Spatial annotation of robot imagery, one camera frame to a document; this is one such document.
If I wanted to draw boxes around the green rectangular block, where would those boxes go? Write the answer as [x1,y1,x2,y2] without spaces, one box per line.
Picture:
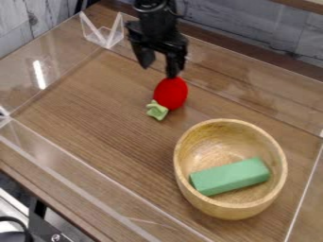
[189,158,269,197]

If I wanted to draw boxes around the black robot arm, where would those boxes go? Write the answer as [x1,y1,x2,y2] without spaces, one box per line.
[125,0,188,78]

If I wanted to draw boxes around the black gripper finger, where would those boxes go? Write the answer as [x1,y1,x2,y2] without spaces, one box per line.
[165,51,185,78]
[130,43,154,69]

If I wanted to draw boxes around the black cable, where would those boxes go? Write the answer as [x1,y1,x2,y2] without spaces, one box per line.
[0,216,34,242]

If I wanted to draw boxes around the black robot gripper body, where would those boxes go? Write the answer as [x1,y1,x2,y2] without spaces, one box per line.
[125,12,188,55]

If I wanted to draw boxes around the clear acrylic tray walls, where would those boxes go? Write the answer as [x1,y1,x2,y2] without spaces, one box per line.
[0,19,323,242]

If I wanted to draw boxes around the red plush fruit green stem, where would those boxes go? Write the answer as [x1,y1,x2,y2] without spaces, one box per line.
[146,77,188,121]

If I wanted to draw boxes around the black table leg frame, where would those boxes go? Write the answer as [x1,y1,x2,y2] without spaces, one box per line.
[26,195,85,242]

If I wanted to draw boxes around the round wooden bowl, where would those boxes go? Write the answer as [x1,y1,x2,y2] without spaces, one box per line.
[173,118,288,220]

